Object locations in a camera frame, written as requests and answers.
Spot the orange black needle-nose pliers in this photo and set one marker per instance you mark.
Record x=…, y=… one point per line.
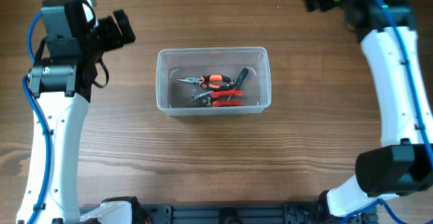
x=213, y=82

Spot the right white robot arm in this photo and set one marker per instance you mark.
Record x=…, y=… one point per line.
x=387, y=33

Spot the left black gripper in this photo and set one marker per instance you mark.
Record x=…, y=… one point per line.
x=116, y=40

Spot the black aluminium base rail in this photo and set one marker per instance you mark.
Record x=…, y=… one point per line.
x=289, y=213

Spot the black red screwdriver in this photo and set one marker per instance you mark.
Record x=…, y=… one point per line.
x=242, y=76

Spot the red handled cutters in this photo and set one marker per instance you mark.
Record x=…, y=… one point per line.
x=220, y=99

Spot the clear plastic container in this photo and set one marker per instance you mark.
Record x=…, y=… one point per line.
x=173, y=97

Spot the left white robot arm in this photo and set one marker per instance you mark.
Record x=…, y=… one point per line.
x=58, y=88

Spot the silver socket wrench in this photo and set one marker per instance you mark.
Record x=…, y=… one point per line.
x=198, y=97

